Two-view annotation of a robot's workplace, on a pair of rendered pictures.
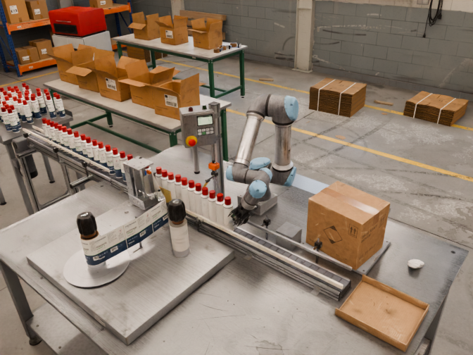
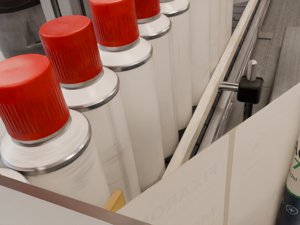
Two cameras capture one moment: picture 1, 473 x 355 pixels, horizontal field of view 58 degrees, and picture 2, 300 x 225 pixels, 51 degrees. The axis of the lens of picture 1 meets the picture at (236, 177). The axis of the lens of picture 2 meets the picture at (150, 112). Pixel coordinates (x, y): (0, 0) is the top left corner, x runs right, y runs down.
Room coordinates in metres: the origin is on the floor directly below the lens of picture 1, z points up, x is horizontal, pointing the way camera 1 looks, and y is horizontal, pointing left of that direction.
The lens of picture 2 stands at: (2.06, 0.52, 1.15)
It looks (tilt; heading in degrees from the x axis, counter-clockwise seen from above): 38 degrees down; 258
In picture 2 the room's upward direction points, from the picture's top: 8 degrees counter-clockwise
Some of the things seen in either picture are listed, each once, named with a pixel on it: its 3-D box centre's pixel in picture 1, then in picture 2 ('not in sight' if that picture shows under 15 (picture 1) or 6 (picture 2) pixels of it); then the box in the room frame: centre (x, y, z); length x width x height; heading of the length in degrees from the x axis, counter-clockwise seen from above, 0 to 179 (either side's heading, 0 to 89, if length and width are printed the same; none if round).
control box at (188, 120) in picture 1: (198, 126); not in sight; (2.05, 0.19, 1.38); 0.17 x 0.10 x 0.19; 105
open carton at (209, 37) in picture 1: (205, 34); not in sight; (6.37, 0.38, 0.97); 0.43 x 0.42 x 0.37; 136
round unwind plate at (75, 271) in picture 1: (96, 264); not in sight; (1.57, 0.68, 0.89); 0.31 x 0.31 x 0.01
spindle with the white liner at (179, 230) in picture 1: (178, 227); not in sight; (1.65, 0.29, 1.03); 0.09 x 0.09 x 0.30
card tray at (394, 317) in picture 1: (381, 309); not in sight; (1.27, -0.60, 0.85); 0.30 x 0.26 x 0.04; 49
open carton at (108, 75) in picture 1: (117, 77); not in sight; (4.34, 1.19, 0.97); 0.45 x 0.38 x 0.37; 142
